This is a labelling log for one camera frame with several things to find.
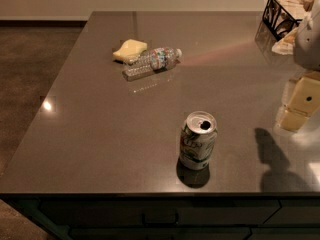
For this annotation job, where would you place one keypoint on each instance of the clear plastic water bottle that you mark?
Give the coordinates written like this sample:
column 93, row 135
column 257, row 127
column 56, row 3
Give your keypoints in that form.
column 152, row 62

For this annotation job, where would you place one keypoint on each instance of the dark cabinet drawers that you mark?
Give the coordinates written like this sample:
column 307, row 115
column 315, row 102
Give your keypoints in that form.
column 171, row 218

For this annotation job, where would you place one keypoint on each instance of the green white 7up can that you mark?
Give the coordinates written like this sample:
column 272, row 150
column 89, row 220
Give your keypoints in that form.
column 197, row 140

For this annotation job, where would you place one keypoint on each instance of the yellow sponge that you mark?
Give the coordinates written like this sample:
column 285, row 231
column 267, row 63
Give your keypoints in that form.
column 129, row 51

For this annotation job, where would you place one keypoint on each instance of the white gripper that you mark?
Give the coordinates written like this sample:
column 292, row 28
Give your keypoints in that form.
column 308, row 45

